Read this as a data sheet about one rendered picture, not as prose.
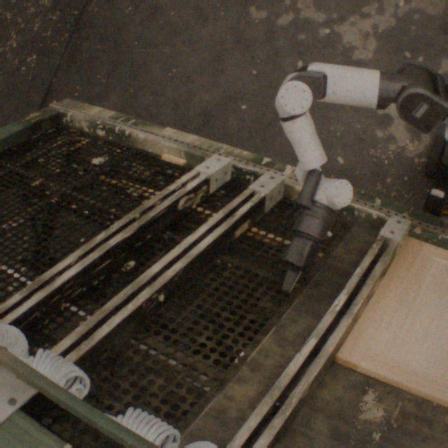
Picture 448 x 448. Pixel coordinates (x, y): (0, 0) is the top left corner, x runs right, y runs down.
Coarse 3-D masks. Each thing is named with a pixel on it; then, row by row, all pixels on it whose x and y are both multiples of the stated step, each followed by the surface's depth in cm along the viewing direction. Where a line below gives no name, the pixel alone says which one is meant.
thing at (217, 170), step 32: (224, 160) 184; (160, 192) 165; (192, 192) 170; (128, 224) 153; (160, 224) 160; (96, 256) 138; (128, 256) 150; (32, 288) 126; (64, 288) 130; (0, 320) 118; (32, 320) 123
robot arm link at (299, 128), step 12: (276, 108) 133; (288, 120) 132; (300, 120) 131; (288, 132) 133; (300, 132) 132; (312, 132) 133; (300, 144) 134; (312, 144) 134; (300, 156) 136; (312, 156) 134
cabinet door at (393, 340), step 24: (408, 240) 161; (408, 264) 151; (432, 264) 152; (384, 288) 142; (408, 288) 143; (432, 288) 143; (384, 312) 134; (408, 312) 135; (432, 312) 135; (360, 336) 127; (384, 336) 128; (408, 336) 128; (432, 336) 128; (336, 360) 122; (360, 360) 121; (384, 360) 121; (408, 360) 121; (432, 360) 121; (408, 384) 115; (432, 384) 115
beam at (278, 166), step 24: (72, 120) 217; (96, 120) 211; (120, 120) 212; (144, 144) 202; (168, 144) 197; (216, 144) 198; (240, 168) 185; (288, 168) 187; (240, 192) 189; (288, 192) 179; (360, 192) 177; (360, 216) 169; (384, 216) 166; (432, 216) 167; (432, 240) 159
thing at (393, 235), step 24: (384, 240) 152; (360, 264) 142; (384, 264) 142; (360, 288) 139; (336, 312) 126; (360, 312) 131; (312, 336) 119; (336, 336) 119; (312, 360) 118; (288, 384) 109; (312, 384) 110; (264, 408) 102; (288, 408) 102; (240, 432) 97; (264, 432) 97
